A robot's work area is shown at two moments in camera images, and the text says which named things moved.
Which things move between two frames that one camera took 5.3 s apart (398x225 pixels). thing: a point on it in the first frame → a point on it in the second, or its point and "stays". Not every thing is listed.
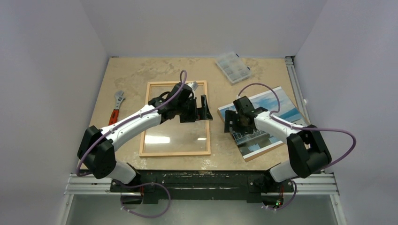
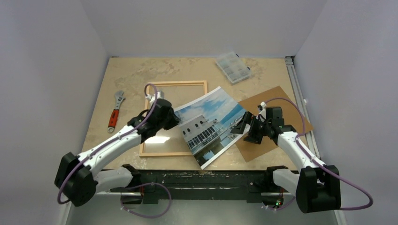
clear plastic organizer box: x=233 y=66 stays
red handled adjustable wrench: x=118 y=98 stays
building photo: x=251 y=145 → x=207 y=123
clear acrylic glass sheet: x=172 y=136 stays
